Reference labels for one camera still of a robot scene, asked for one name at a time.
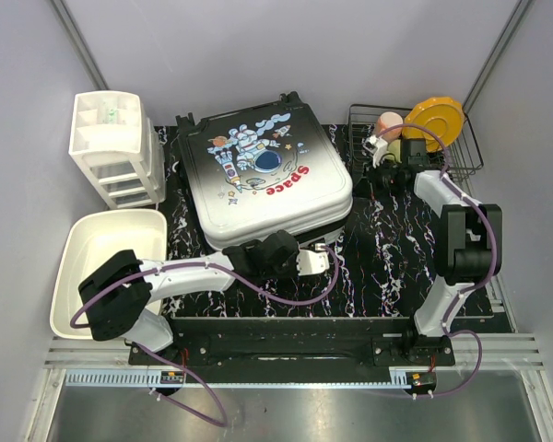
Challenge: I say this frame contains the pink plastic cup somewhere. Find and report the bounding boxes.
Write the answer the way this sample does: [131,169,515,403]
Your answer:
[375,111,404,143]

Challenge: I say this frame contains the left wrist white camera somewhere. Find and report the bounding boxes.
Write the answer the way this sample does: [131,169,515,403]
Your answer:
[296,243,330,276]

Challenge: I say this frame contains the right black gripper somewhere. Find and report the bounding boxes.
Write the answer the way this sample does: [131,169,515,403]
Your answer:
[348,157,405,201]

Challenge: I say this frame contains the white plastic basin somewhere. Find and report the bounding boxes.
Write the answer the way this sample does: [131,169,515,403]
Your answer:
[50,209,168,340]

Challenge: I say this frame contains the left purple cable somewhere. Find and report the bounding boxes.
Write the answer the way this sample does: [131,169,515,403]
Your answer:
[69,243,340,428]

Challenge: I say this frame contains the wrist white camera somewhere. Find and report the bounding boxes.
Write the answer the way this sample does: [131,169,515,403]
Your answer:
[364,135,388,169]
[296,243,330,276]

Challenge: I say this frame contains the white drawer organizer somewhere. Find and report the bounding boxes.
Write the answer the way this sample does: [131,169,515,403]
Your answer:
[68,90,166,209]

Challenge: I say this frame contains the purple cable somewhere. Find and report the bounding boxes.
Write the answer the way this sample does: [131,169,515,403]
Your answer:
[69,243,340,428]
[377,123,497,398]

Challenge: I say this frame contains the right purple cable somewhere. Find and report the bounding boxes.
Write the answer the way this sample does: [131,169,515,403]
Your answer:
[377,123,497,398]

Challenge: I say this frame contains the black wire dish rack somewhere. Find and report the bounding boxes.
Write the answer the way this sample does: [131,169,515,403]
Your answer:
[347,103,484,184]

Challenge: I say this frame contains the black white space suitcase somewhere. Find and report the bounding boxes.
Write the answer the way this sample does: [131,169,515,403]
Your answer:
[176,91,353,250]

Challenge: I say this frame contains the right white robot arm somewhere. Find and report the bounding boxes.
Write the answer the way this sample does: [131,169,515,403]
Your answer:
[368,135,501,366]

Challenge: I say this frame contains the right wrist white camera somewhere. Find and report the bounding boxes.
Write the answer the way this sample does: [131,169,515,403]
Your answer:
[364,135,388,169]

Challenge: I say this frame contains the yellow round plate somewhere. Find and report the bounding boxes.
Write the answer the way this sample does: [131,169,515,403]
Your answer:
[404,97,465,146]

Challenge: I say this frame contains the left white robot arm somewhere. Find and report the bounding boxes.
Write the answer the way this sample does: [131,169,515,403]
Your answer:
[69,149,353,365]

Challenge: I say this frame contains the green ceramic mug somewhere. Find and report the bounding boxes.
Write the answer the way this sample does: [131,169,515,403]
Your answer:
[385,139,402,163]

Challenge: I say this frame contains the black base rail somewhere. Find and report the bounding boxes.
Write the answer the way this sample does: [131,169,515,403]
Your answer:
[156,317,455,368]

